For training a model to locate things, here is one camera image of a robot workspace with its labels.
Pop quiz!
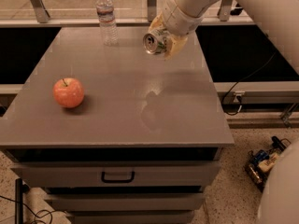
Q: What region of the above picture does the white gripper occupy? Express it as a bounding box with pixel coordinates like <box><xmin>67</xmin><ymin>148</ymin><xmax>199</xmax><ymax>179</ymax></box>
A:
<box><xmin>148</xmin><ymin>0</ymin><xmax>203</xmax><ymax>60</ymax></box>

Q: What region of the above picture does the green white 7up can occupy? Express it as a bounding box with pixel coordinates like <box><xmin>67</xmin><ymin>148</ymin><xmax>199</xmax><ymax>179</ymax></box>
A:
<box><xmin>143</xmin><ymin>27</ymin><xmax>169</xmax><ymax>55</ymax></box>

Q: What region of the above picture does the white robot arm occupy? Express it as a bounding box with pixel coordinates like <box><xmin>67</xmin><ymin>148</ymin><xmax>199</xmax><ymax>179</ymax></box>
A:
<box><xmin>149</xmin><ymin>0</ymin><xmax>299</xmax><ymax>224</ymax></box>

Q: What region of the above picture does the clear plastic water bottle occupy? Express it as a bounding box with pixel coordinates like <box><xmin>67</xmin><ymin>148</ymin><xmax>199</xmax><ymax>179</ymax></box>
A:
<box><xmin>96</xmin><ymin>0</ymin><xmax>118</xmax><ymax>46</ymax></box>

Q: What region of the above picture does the red apple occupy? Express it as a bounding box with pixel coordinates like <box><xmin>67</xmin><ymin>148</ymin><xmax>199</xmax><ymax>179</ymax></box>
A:
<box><xmin>52</xmin><ymin>77</ymin><xmax>84</xmax><ymax>108</ymax></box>

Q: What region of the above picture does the grey drawer cabinet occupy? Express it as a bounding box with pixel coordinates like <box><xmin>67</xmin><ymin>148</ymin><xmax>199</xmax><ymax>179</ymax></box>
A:
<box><xmin>0</xmin><ymin>27</ymin><xmax>234</xmax><ymax>224</ymax></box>

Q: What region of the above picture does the metal glass railing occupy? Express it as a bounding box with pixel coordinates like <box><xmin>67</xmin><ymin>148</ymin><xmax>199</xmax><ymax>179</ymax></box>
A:
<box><xmin>0</xmin><ymin>0</ymin><xmax>255</xmax><ymax>29</ymax></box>

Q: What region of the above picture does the black pole lower left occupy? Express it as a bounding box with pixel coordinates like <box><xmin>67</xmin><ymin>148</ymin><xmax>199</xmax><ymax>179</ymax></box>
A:
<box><xmin>15</xmin><ymin>178</ymin><xmax>23</xmax><ymax>224</ymax></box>

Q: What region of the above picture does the black cable at right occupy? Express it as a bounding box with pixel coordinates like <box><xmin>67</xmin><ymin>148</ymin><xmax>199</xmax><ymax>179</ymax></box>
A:
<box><xmin>220</xmin><ymin>51</ymin><xmax>278</xmax><ymax>117</ymax></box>

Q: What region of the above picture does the black drawer handle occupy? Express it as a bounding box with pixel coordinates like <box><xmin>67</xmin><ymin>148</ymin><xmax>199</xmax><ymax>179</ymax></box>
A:
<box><xmin>100</xmin><ymin>171</ymin><xmax>135</xmax><ymax>184</ymax></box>

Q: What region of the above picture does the black wire snack basket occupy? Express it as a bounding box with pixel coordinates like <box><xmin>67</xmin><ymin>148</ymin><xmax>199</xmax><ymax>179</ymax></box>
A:
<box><xmin>244</xmin><ymin>136</ymin><xmax>291</xmax><ymax>191</ymax></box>

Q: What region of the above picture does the black cable on floor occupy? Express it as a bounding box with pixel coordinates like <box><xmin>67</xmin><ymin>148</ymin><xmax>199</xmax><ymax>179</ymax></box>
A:
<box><xmin>0</xmin><ymin>194</ymin><xmax>64</xmax><ymax>224</ymax></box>

